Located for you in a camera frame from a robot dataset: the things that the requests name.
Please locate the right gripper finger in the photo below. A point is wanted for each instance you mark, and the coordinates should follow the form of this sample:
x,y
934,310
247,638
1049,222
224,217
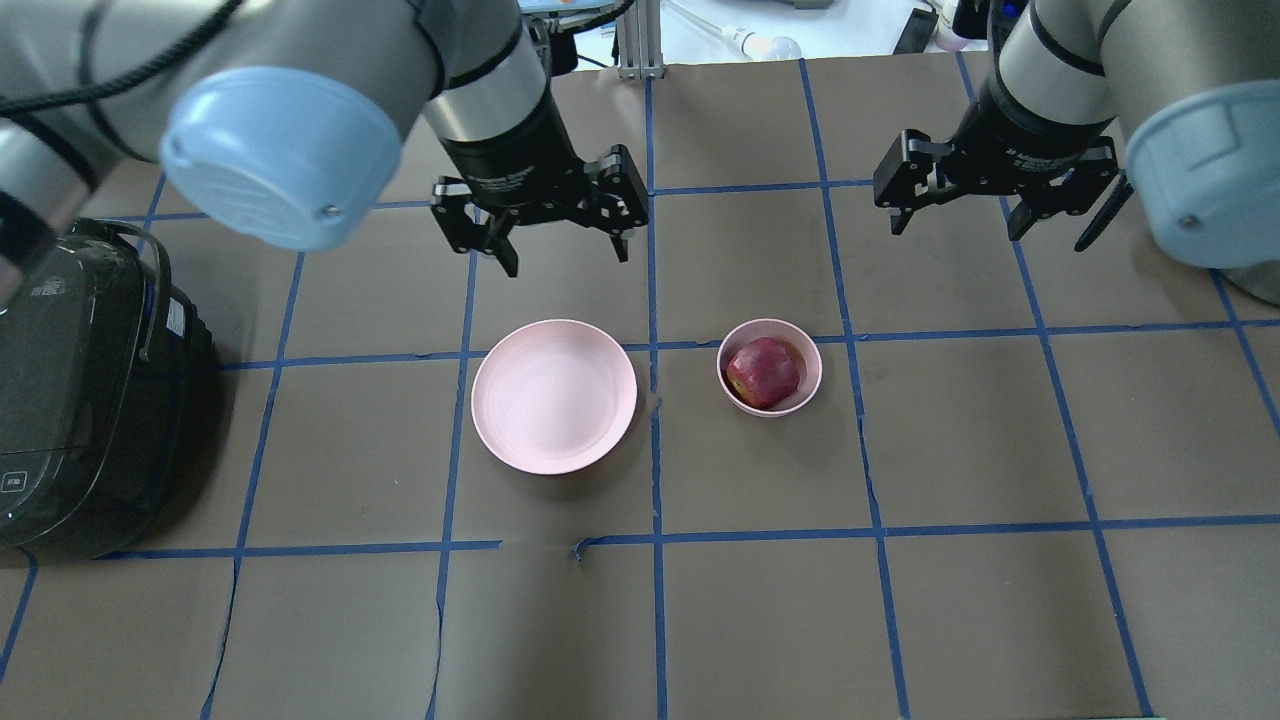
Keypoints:
x,y
912,176
1073,193

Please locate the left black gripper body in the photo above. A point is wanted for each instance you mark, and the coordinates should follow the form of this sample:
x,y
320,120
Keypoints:
x,y
508,143

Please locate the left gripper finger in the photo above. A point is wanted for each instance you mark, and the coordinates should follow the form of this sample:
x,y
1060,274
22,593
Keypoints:
x,y
451,205
616,199

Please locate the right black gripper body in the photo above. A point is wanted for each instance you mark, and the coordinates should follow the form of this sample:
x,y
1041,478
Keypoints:
x,y
1035,138

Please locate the pink bowl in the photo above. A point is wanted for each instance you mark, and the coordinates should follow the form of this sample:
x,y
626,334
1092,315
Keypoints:
x,y
804,345

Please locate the red apple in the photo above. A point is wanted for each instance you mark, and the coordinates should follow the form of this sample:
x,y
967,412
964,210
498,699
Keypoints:
x,y
763,373

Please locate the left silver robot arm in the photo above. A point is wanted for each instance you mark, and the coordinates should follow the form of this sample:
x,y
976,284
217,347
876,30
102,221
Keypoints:
x,y
285,120

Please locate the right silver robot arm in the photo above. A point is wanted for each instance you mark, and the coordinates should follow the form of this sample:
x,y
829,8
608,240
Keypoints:
x,y
1089,104

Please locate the pink plate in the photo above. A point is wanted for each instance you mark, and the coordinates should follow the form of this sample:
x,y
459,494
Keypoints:
x,y
554,397

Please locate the purple white cup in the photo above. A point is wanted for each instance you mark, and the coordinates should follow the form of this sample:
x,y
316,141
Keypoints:
x,y
947,40

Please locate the light bulb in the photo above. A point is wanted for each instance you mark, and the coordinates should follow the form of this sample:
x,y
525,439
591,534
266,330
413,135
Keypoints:
x,y
750,45

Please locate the black rice cooker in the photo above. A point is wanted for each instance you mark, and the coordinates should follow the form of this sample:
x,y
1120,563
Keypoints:
x,y
100,355

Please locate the aluminium frame post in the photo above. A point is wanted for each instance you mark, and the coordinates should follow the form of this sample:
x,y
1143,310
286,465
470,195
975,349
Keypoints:
x,y
637,35

